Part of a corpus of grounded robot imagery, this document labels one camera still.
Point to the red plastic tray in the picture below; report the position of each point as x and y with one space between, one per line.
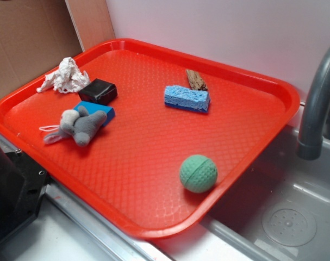
129 173

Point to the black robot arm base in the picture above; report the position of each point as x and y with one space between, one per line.
22 185

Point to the crumpled white paper towel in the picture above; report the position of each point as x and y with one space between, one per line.
68 78

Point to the grey plush toy animal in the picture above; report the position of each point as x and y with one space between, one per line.
78 124

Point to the round sink drain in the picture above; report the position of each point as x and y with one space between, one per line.
289 224

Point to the brown wood piece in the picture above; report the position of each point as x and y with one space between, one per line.
196 82

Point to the grey faucet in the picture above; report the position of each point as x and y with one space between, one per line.
315 123

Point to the grey plastic sink basin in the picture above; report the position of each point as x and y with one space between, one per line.
232 230

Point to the green foam ball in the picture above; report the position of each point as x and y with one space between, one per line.
198 173

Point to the black rectangular block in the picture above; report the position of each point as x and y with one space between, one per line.
99 92

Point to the blue rectangular block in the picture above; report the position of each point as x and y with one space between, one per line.
94 107

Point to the brown cardboard panel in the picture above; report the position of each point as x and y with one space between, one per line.
36 35

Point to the light blue sponge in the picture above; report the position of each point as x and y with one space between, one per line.
184 98

